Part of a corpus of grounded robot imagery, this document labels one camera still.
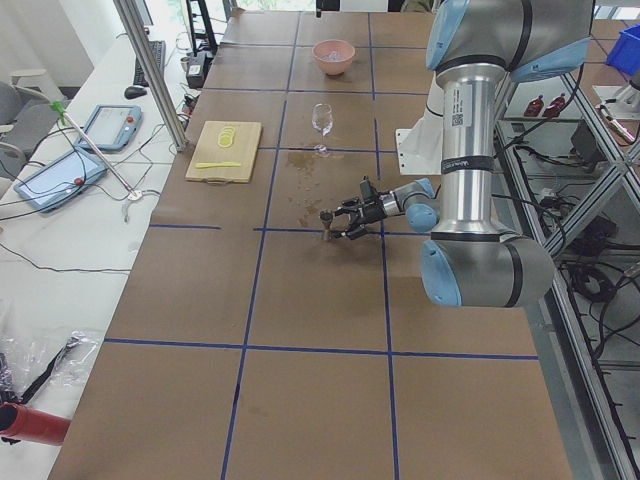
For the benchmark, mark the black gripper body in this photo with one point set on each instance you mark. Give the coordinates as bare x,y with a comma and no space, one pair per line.
372,212

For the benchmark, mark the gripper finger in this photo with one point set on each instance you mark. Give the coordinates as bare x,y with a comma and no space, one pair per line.
349,207
353,231

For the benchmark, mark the steel double jigger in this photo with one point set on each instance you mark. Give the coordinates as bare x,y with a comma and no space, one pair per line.
326,217

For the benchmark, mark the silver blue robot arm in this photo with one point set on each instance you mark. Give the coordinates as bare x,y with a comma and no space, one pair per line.
470,260

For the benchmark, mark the clear wine glass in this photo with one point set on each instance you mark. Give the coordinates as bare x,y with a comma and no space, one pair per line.
322,122

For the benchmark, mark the wooden cutting board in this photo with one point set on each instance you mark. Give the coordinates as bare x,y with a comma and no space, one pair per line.
244,150

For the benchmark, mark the pink bowl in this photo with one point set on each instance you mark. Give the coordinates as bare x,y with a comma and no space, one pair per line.
334,56

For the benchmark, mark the yellow plastic knife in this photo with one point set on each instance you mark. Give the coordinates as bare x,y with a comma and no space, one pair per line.
224,164

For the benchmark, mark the black computer mouse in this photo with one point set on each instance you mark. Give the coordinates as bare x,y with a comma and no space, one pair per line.
134,91

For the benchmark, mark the far blue teach pendant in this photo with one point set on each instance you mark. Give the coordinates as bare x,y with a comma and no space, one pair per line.
112,127

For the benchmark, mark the blue teach pendant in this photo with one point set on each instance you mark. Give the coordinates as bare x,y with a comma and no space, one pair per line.
112,127
61,180

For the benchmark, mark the near blue teach pendant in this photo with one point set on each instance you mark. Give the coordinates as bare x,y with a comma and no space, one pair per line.
61,180

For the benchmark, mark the blue storage bin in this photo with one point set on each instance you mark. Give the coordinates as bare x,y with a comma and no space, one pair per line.
625,55

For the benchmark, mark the metal rod green tip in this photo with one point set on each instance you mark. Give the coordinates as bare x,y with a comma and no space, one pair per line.
133,193

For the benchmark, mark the clear plastic bag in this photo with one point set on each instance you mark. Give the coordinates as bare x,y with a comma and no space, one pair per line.
46,359

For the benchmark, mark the red cylinder bottle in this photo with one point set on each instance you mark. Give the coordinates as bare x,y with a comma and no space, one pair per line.
21,423

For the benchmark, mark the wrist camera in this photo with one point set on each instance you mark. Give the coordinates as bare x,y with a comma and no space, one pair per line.
368,191

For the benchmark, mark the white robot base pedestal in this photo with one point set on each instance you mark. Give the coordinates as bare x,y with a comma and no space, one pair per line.
419,149

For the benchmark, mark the aluminium frame post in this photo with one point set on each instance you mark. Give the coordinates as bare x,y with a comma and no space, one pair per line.
134,28

